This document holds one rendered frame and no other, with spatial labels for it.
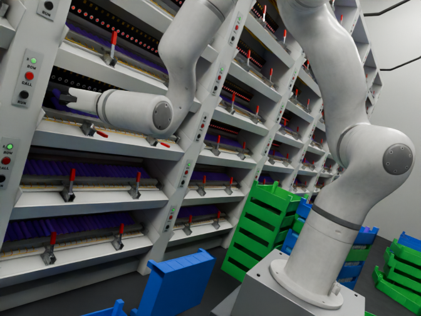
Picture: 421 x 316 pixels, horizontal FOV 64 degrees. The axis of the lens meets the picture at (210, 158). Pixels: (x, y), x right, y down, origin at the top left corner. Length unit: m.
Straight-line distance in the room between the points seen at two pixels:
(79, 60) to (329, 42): 0.58
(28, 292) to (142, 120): 0.69
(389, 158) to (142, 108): 0.51
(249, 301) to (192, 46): 0.58
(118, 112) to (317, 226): 0.52
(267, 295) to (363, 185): 0.32
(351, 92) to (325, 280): 0.43
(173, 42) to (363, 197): 0.52
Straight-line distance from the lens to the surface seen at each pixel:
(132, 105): 0.72
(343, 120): 0.86
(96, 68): 0.94
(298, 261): 0.87
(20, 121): 0.87
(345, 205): 0.82
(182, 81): 0.76
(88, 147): 1.00
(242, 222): 1.67
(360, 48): 3.41
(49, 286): 1.22
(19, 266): 1.09
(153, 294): 1.15
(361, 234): 1.58
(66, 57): 0.89
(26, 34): 0.84
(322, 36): 0.80
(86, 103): 0.82
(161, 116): 0.71
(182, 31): 0.72
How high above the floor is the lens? 0.71
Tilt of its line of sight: 7 degrees down
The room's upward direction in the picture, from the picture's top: 20 degrees clockwise
